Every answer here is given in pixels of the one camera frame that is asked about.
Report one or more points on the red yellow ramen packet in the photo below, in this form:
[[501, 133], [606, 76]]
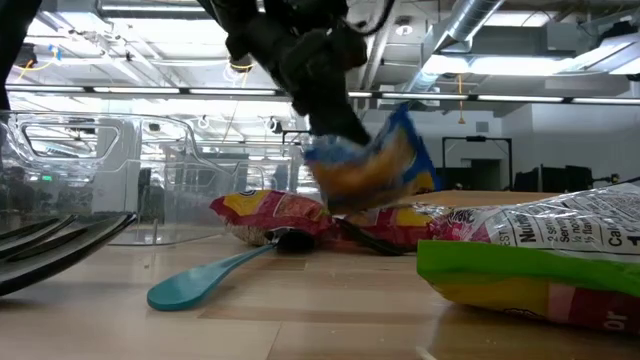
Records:
[[400, 225], [270, 210]]

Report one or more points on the green ramen noodle packet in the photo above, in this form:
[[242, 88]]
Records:
[[525, 270]]

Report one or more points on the black frame stand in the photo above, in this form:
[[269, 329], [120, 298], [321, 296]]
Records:
[[295, 132], [476, 138]]

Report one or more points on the orange translucent plastic bin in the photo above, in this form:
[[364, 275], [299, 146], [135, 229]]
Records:
[[475, 197]]

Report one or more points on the black overhead light rail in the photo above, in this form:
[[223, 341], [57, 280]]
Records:
[[140, 90]]

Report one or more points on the blue ramen noodle packet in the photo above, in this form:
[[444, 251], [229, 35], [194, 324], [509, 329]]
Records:
[[370, 170]]

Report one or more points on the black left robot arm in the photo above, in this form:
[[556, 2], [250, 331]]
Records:
[[15, 40]]

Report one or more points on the silver spiral ventilation duct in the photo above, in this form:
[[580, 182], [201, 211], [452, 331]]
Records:
[[470, 20]]

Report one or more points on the clear plastic storage bin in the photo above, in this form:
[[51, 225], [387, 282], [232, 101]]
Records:
[[260, 175], [150, 150]]

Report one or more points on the round white ceiling sensor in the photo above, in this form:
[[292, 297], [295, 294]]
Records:
[[403, 29]]

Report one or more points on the grey ceiling pipe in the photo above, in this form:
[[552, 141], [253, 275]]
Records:
[[150, 10]]

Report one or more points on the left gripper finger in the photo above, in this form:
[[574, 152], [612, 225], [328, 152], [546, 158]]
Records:
[[347, 117], [330, 122]]

